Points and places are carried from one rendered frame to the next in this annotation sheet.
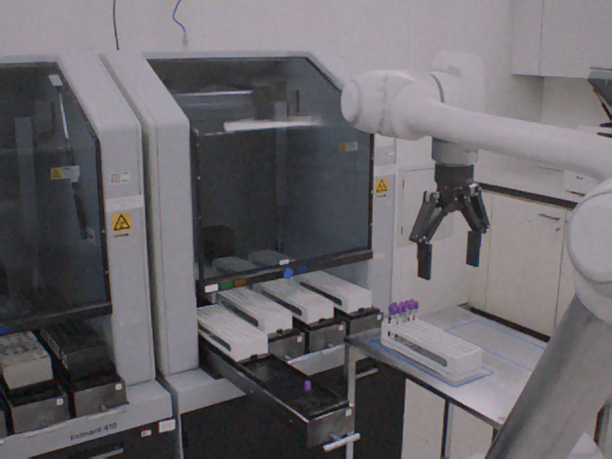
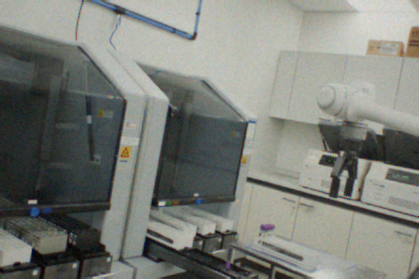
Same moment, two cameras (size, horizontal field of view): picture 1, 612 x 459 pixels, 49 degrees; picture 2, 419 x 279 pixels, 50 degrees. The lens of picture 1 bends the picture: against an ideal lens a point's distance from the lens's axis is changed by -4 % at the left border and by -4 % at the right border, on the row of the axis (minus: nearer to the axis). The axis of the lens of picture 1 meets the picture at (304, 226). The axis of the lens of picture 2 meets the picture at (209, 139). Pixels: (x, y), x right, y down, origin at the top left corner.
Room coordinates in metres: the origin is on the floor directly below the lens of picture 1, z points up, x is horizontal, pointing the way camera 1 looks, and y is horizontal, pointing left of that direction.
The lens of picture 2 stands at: (-0.12, 0.68, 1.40)
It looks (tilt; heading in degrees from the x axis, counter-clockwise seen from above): 3 degrees down; 343
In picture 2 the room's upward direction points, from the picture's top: 10 degrees clockwise
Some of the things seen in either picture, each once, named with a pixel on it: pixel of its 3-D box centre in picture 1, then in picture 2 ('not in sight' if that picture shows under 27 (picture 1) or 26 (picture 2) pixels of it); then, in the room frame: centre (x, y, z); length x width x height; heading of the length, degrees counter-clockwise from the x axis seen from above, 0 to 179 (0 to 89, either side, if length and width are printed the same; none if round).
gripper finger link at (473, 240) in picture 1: (472, 249); (349, 187); (1.33, -0.34, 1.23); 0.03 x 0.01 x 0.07; 35
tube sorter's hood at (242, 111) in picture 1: (248, 158); (173, 132); (2.17, 0.18, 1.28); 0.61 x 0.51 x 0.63; 125
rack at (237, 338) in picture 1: (226, 333); (161, 234); (1.84, 0.22, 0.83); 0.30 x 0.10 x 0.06; 35
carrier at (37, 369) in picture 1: (29, 371); (51, 243); (1.53, 0.68, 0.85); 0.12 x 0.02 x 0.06; 126
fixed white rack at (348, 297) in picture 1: (332, 292); (206, 220); (2.19, -0.09, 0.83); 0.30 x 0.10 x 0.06; 35
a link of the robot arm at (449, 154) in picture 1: (455, 148); (353, 131); (1.29, -0.28, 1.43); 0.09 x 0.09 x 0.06
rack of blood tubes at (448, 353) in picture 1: (429, 345); (284, 250); (1.70, -0.33, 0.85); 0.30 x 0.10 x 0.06; 33
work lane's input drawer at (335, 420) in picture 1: (259, 373); (189, 258); (1.69, 0.12, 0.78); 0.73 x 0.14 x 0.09; 35
